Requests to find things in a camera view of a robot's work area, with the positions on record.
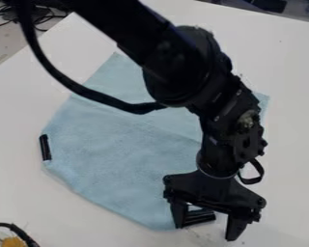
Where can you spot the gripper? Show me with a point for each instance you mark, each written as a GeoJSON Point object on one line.
{"type": "Point", "coordinates": [213, 189]}

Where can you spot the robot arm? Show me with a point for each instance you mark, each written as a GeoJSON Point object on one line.
{"type": "Point", "coordinates": [178, 64]}

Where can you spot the light blue cloth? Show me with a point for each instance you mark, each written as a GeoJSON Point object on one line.
{"type": "Point", "coordinates": [118, 151]}

